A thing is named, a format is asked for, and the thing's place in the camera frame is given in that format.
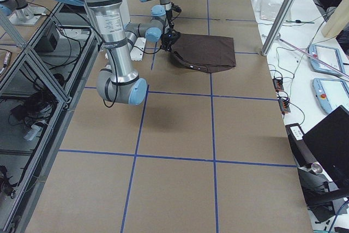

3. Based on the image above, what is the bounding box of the black laptop computer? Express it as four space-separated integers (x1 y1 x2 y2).
303 106 348 188

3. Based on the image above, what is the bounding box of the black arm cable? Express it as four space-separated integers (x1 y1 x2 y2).
54 9 167 108

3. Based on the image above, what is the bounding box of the far blue teach pendant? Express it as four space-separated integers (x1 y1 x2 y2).
308 44 346 76

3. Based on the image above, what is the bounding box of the near blue teach pendant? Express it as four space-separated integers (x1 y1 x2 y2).
312 78 348 114

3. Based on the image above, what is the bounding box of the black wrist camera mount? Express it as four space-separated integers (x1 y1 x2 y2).
168 30 181 43
171 3 182 14

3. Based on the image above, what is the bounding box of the black monitor stand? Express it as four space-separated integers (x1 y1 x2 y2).
285 123 348 222

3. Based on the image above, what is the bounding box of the clear plastic bag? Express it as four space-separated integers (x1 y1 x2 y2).
260 0 281 21

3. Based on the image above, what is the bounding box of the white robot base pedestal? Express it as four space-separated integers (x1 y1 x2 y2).
105 0 147 62

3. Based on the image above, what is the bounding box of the orange electronics board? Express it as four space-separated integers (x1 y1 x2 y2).
272 77 291 115

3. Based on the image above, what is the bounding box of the aluminium frame rack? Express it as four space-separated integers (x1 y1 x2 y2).
1 4 99 232

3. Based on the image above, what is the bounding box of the blue teach pendant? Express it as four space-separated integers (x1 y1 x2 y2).
312 78 348 114
308 44 346 76

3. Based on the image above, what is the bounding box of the aluminium frame post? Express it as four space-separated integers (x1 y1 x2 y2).
261 0 295 56

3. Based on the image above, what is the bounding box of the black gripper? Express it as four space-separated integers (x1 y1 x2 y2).
166 10 174 29
161 29 177 52

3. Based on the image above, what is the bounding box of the dark brown t-shirt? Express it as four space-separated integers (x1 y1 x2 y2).
170 34 236 73

